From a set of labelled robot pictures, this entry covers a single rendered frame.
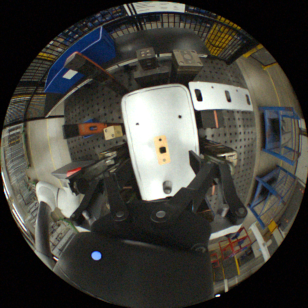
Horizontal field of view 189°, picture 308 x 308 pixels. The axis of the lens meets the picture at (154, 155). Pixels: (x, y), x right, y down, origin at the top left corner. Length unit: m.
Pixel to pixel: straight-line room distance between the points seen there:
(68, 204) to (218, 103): 0.93
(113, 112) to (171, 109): 0.46
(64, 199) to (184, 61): 0.90
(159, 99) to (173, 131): 0.11
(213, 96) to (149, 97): 0.21
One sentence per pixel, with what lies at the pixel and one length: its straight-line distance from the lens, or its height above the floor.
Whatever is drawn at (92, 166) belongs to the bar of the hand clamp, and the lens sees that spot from 0.24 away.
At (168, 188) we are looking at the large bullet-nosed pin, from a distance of 0.33.
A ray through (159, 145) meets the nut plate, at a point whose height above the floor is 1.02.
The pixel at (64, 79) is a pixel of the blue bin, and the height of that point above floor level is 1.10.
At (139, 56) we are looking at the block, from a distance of 0.33.
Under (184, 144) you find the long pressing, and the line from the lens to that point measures 0.33.
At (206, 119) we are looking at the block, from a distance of 0.37.
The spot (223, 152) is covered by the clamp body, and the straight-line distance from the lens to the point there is 0.34.
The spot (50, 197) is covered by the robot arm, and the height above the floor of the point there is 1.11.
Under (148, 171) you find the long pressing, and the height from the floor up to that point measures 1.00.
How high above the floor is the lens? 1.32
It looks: 74 degrees down
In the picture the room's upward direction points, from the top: 160 degrees counter-clockwise
